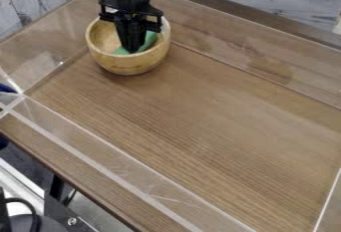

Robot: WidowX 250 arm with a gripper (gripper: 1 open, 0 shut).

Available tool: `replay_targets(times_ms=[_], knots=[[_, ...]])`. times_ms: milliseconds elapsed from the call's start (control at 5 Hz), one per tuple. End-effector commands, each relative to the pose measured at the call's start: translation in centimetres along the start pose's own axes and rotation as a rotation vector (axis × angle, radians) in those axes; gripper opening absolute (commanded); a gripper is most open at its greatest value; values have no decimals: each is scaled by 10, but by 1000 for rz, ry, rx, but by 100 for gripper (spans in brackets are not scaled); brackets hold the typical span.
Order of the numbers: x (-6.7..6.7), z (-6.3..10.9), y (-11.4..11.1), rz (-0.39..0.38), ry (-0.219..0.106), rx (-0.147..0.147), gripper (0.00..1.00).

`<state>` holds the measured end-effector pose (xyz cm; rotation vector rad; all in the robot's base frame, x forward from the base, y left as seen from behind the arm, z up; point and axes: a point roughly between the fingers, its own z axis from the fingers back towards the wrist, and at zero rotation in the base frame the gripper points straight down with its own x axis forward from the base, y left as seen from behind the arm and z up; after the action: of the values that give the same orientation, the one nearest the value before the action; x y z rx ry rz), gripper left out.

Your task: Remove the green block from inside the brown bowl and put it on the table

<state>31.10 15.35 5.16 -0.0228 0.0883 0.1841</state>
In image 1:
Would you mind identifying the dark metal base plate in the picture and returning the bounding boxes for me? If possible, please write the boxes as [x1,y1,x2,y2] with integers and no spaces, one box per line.
[44,194,99,232]

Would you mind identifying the black table leg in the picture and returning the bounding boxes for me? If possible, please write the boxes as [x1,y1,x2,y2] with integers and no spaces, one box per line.
[50,175,66,201]

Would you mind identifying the green rectangular block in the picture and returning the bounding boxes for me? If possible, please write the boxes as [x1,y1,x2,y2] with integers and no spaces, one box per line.
[112,31,159,55]

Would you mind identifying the clear acrylic tray walls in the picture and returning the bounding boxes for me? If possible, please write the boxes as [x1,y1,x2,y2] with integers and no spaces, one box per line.
[0,0,341,232]

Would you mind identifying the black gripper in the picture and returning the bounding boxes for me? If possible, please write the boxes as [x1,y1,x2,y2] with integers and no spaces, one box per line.
[99,0,165,53]

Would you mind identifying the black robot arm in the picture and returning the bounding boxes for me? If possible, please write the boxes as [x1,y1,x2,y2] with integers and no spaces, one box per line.
[99,0,165,53]

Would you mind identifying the black cable loop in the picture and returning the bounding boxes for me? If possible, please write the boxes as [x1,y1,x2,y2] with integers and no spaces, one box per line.
[0,196,44,232]

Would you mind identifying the light wooden bowl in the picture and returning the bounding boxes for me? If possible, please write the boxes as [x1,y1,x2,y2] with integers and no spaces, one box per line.
[86,18,171,76]

